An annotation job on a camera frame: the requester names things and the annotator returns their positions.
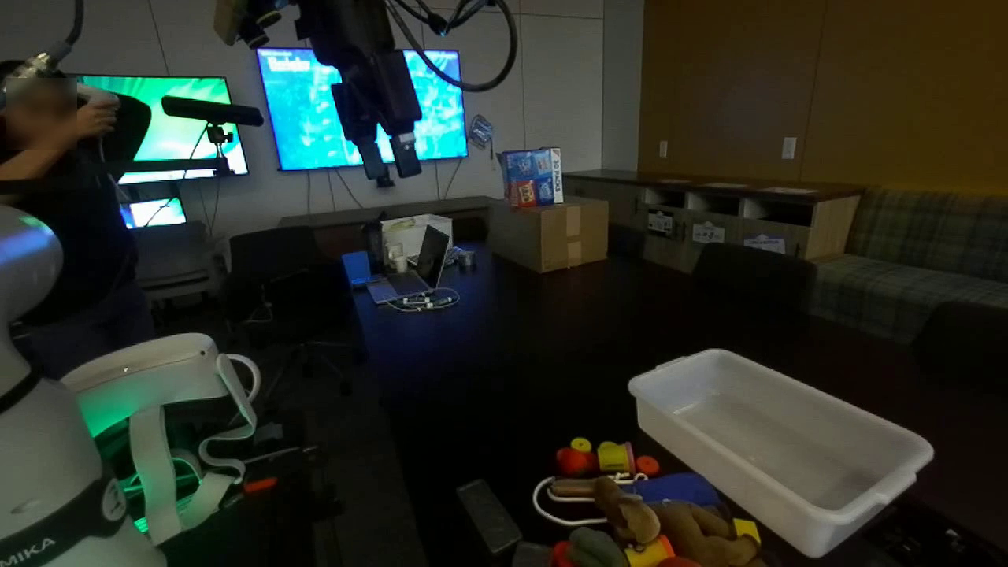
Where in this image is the black office chair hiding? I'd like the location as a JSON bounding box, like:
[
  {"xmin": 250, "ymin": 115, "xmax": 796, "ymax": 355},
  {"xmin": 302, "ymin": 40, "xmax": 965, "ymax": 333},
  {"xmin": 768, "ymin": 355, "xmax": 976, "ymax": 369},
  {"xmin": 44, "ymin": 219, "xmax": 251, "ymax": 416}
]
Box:
[{"xmin": 226, "ymin": 223, "xmax": 364, "ymax": 355}]

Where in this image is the wall monitor blue screen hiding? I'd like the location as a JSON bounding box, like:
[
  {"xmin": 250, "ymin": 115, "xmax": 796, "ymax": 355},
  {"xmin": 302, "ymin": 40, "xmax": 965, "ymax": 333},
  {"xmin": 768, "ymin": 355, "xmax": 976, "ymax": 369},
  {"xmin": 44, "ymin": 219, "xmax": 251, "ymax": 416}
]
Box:
[{"xmin": 251, "ymin": 43, "xmax": 474, "ymax": 175}]

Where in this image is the low dark credenza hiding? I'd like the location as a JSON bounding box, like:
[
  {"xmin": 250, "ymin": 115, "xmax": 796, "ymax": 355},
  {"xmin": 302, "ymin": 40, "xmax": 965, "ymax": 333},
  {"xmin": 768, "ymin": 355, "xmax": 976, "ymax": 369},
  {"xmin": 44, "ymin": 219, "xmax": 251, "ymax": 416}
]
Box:
[{"xmin": 279, "ymin": 193, "xmax": 511, "ymax": 262}]

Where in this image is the red handled screwdriver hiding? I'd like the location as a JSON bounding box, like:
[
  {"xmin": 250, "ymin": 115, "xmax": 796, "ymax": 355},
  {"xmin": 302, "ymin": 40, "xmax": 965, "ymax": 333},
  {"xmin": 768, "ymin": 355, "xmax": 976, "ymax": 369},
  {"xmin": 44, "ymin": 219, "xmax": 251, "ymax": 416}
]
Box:
[{"xmin": 217, "ymin": 476, "xmax": 284, "ymax": 510}]

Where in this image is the black lounge chair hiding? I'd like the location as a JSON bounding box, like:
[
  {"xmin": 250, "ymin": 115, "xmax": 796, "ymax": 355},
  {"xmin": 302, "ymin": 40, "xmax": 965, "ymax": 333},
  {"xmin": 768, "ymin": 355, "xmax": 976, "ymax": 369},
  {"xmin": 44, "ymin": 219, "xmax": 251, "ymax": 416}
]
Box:
[
  {"xmin": 689, "ymin": 242, "xmax": 820, "ymax": 323},
  {"xmin": 912, "ymin": 300, "xmax": 1008, "ymax": 388}
]

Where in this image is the small yellow toy cube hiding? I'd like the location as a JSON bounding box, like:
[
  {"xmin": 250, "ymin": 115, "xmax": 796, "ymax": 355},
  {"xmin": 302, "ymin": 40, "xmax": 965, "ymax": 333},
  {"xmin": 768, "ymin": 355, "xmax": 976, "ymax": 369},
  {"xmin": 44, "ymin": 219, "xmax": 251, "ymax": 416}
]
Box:
[{"xmin": 731, "ymin": 513, "xmax": 767, "ymax": 548}]

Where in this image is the pile of colourful toys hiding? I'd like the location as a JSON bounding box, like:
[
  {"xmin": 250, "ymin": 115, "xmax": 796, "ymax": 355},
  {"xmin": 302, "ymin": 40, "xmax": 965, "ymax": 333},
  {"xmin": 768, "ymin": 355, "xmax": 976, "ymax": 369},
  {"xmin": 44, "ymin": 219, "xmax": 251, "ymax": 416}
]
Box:
[{"xmin": 589, "ymin": 476, "xmax": 762, "ymax": 567}]

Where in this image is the blue printed carton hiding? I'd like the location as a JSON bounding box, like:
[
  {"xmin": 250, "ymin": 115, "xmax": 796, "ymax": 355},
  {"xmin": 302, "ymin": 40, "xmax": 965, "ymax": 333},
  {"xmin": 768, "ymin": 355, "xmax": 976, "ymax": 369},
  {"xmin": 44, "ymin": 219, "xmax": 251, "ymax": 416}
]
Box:
[{"xmin": 497, "ymin": 143, "xmax": 568, "ymax": 210}]

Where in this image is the green plaid sofa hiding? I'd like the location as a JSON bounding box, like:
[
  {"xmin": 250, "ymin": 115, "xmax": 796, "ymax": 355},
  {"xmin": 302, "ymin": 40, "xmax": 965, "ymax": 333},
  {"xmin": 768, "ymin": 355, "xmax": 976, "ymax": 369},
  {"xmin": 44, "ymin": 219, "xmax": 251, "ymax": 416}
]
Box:
[{"xmin": 806, "ymin": 187, "xmax": 1008, "ymax": 349}]

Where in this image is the black camera on tripod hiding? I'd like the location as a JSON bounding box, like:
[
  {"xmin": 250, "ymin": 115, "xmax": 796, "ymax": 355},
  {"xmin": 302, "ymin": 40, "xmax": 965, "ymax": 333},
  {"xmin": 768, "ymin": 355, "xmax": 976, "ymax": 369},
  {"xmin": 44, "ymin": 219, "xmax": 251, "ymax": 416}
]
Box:
[{"xmin": 158, "ymin": 90, "xmax": 267, "ymax": 150}]

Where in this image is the coiled white cable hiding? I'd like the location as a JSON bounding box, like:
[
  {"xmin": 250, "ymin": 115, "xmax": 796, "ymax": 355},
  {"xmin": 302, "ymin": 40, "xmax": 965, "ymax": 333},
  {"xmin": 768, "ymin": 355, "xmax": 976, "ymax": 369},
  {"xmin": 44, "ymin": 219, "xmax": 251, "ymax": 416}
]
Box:
[{"xmin": 388, "ymin": 284, "xmax": 462, "ymax": 314}]

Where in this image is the yellow toy block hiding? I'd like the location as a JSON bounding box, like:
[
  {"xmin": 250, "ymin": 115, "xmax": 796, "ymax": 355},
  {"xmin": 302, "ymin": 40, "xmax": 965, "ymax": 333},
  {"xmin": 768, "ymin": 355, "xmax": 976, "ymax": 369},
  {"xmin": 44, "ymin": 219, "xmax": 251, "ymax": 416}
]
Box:
[{"xmin": 596, "ymin": 437, "xmax": 640, "ymax": 476}]

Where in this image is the black foam block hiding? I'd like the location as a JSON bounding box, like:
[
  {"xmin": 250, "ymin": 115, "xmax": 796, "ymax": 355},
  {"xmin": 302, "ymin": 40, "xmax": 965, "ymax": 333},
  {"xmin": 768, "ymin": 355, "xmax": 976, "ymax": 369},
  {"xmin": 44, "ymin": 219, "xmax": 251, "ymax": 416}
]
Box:
[{"xmin": 453, "ymin": 476, "xmax": 525, "ymax": 556}]

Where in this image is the small glowing monitor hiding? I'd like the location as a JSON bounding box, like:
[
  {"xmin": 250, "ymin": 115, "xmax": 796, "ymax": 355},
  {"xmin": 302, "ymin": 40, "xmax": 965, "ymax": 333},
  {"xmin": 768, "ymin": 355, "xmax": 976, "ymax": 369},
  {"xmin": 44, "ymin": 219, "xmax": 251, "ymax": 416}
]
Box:
[{"xmin": 121, "ymin": 194, "xmax": 194, "ymax": 232}]

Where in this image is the green toy piece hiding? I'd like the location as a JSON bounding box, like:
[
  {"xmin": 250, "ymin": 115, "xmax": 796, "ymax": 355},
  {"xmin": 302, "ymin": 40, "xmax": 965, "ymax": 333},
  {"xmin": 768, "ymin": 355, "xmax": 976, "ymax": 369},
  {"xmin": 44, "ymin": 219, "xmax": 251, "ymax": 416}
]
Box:
[{"xmin": 568, "ymin": 527, "xmax": 635, "ymax": 567}]

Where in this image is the open black laptop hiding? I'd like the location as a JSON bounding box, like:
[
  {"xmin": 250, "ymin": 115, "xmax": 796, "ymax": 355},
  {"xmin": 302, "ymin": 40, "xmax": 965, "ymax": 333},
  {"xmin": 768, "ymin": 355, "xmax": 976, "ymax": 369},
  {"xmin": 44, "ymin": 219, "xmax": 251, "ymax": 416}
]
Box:
[{"xmin": 367, "ymin": 223, "xmax": 456, "ymax": 307}]

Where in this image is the clear plastic bin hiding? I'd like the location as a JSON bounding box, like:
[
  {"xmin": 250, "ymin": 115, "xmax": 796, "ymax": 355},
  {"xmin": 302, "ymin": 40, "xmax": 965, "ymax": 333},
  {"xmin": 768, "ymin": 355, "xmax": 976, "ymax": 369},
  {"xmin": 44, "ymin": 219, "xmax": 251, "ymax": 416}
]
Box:
[{"xmin": 627, "ymin": 347, "xmax": 939, "ymax": 561}]

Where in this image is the white cord loop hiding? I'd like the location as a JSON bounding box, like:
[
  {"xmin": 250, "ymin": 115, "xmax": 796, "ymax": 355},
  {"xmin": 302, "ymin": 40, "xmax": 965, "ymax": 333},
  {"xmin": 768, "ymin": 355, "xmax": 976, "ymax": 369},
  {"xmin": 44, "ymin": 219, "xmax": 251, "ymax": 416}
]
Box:
[{"xmin": 529, "ymin": 468, "xmax": 657, "ymax": 528}]

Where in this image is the blue toy block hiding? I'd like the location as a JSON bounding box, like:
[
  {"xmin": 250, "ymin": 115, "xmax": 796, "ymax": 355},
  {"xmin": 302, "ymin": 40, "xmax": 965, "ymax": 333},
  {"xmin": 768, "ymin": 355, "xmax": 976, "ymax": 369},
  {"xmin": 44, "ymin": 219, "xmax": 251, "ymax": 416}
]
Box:
[{"xmin": 629, "ymin": 468, "xmax": 726, "ymax": 513}]

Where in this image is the black table power box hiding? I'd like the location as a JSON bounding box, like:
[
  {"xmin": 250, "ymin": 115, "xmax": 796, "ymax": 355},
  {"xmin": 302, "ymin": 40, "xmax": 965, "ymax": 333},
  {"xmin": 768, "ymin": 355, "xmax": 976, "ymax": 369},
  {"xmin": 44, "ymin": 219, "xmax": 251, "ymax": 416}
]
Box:
[{"xmin": 875, "ymin": 501, "xmax": 1001, "ymax": 567}]

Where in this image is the person in dark shirt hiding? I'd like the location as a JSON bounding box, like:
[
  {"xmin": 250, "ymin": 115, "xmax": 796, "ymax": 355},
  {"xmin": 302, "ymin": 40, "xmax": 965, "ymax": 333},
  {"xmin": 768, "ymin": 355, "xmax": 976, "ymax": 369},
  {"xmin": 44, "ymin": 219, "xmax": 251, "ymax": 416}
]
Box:
[{"xmin": 0, "ymin": 56, "xmax": 154, "ymax": 355}]

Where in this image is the cardboard box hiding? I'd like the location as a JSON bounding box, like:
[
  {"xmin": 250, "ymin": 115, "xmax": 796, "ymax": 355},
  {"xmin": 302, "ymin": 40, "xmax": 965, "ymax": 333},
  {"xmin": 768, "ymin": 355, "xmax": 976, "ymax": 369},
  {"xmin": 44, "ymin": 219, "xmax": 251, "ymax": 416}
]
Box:
[{"xmin": 484, "ymin": 194, "xmax": 610, "ymax": 277}]

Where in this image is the white plastic bag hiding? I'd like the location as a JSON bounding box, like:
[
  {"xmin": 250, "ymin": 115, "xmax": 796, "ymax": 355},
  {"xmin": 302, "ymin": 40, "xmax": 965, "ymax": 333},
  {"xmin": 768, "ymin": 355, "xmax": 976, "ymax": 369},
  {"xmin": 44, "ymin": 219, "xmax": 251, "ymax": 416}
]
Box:
[{"xmin": 377, "ymin": 210, "xmax": 456, "ymax": 277}]

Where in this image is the wooden shelf cabinet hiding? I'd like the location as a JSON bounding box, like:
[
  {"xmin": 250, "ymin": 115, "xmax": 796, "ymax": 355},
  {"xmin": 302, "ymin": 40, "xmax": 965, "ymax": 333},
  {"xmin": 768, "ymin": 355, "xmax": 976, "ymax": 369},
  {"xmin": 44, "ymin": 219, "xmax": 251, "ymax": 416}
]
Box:
[{"xmin": 565, "ymin": 167, "xmax": 863, "ymax": 277}]

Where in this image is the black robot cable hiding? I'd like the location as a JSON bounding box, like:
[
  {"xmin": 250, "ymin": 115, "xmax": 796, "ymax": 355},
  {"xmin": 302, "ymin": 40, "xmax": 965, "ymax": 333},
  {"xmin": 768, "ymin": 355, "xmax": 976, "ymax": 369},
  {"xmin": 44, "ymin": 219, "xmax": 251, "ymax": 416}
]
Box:
[{"xmin": 385, "ymin": 0, "xmax": 519, "ymax": 93}]

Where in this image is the wall monitor green screen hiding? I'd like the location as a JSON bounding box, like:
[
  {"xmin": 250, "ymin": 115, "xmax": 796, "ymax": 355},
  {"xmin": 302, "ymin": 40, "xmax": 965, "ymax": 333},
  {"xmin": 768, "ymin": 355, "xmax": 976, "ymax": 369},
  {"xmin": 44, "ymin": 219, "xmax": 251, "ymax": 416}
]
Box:
[{"xmin": 72, "ymin": 71, "xmax": 251, "ymax": 187}]

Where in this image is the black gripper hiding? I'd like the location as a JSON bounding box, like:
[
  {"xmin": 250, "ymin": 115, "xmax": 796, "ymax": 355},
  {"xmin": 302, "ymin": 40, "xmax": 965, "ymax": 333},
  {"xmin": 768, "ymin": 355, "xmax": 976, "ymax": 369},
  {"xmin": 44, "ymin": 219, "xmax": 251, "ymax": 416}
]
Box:
[{"xmin": 296, "ymin": 0, "xmax": 425, "ymax": 193}]

